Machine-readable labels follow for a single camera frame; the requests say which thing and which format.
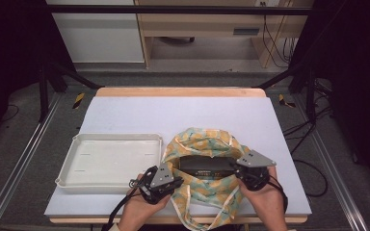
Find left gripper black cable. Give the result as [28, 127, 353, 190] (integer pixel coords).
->
[100, 166, 158, 231]

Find hanging black desk cables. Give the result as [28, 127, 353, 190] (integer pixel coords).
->
[260, 1, 299, 69]

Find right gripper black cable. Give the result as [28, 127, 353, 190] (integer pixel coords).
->
[268, 178, 289, 215]

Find black floor cables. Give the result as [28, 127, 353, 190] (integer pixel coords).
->
[281, 78, 336, 198]

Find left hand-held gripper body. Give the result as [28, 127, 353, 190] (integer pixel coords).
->
[137, 163, 175, 206]

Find wooden table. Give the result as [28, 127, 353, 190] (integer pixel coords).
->
[48, 86, 308, 225]

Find person's right hand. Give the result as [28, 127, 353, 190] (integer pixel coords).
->
[236, 167, 289, 231]

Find black horizontal frame bar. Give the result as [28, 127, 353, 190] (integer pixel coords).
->
[44, 4, 316, 16]

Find yellow black tape marker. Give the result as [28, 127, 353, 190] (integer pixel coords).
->
[72, 92, 87, 111]
[277, 93, 297, 110]

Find black metal frame stand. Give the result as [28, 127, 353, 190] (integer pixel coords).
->
[255, 62, 320, 125]
[38, 60, 102, 123]

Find aluminium floor rail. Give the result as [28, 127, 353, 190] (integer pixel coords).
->
[292, 93, 370, 231]
[0, 91, 63, 231]

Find green orange-print cloth bag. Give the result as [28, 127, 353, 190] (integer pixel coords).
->
[161, 127, 255, 231]

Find white table mat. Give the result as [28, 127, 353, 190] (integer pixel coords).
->
[43, 95, 312, 218]

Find black box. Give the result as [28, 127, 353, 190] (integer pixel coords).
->
[176, 155, 239, 178]

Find person's left hand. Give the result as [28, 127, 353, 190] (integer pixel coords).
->
[118, 173, 172, 231]

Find white plastic tray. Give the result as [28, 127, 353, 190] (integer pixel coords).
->
[55, 133, 164, 195]

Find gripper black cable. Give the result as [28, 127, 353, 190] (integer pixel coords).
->
[100, 166, 158, 231]
[268, 178, 289, 215]

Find white cabinet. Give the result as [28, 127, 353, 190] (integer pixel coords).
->
[45, 0, 145, 64]

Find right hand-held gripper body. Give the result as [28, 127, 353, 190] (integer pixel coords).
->
[235, 149, 278, 193]

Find light wooden desk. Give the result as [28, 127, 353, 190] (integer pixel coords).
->
[134, 0, 316, 69]

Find thin black floor cable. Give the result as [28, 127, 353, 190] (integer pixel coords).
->
[0, 103, 20, 124]

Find dark chair base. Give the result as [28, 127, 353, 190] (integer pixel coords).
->
[156, 36, 197, 44]

